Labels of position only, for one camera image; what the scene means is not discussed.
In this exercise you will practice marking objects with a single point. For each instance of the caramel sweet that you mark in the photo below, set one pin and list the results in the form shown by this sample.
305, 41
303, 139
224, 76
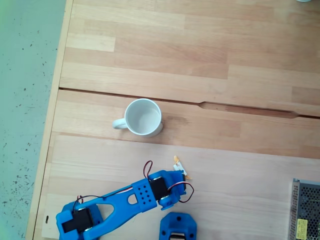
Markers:
178, 165

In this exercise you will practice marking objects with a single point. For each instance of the metal mesh power supply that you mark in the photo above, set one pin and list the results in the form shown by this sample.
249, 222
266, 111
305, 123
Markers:
307, 212

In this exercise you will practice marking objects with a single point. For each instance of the light wooden board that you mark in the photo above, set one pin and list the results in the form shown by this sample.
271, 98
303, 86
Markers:
237, 187

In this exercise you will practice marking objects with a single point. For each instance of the blue printed post base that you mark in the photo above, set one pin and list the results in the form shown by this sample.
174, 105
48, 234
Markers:
166, 225

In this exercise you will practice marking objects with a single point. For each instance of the white mug with black text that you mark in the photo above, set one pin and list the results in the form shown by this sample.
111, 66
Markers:
142, 117

